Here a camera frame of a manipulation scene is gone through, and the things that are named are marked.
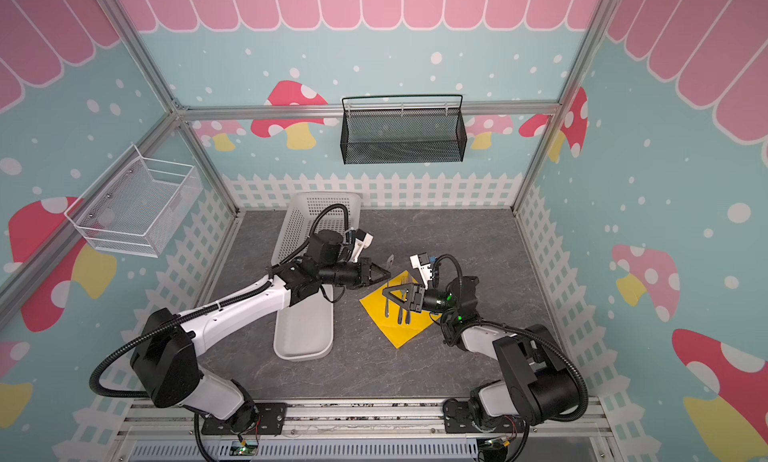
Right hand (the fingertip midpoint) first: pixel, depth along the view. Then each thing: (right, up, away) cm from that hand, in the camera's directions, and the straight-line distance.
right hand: (385, 295), depth 74 cm
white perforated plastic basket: (-32, +26, +41) cm, 58 cm away
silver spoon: (+1, +8, +3) cm, 9 cm away
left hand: (+1, +3, +2) cm, 4 cm away
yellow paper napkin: (+4, -14, +14) cm, 20 cm away
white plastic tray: (-24, -13, +12) cm, 30 cm away
